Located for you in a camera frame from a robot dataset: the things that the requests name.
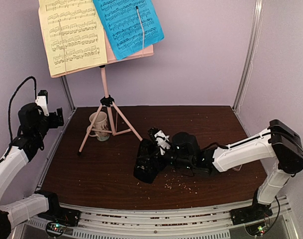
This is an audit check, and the yellow sheet music page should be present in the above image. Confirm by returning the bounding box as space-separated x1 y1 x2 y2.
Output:
39 0 107 77

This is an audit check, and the left black cable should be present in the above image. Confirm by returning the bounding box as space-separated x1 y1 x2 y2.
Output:
7 76 37 132

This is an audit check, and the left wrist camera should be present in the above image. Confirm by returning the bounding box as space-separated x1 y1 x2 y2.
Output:
35 90 49 117

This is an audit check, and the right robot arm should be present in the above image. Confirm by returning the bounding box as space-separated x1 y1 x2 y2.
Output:
153 119 303 220

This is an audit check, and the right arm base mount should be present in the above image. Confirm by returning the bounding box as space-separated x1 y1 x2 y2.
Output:
230 204 273 225

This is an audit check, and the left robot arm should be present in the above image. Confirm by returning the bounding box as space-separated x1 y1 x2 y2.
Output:
0 103 64 239

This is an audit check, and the clear metronome cover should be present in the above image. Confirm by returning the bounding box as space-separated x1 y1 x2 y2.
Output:
232 165 242 172

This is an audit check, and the blue sheet music page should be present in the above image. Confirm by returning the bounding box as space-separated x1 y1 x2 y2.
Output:
93 0 164 60

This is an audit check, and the white ceramic mug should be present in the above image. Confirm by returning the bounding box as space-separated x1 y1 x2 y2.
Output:
89 112 110 141

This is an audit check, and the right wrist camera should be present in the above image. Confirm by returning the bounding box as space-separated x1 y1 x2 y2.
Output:
148 127 171 155

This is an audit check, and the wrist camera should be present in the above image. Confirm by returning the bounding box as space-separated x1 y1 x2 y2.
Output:
148 127 171 155
35 90 49 117

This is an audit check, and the pink music stand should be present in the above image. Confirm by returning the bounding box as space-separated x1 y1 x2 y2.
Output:
38 0 155 156

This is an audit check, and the aluminium front rail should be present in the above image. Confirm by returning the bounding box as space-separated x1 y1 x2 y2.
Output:
19 199 299 239

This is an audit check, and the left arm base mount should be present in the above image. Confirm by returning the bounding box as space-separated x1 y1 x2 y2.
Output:
37 204 81 227

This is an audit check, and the black metronome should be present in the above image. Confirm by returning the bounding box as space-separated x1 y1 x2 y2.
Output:
133 138 166 184

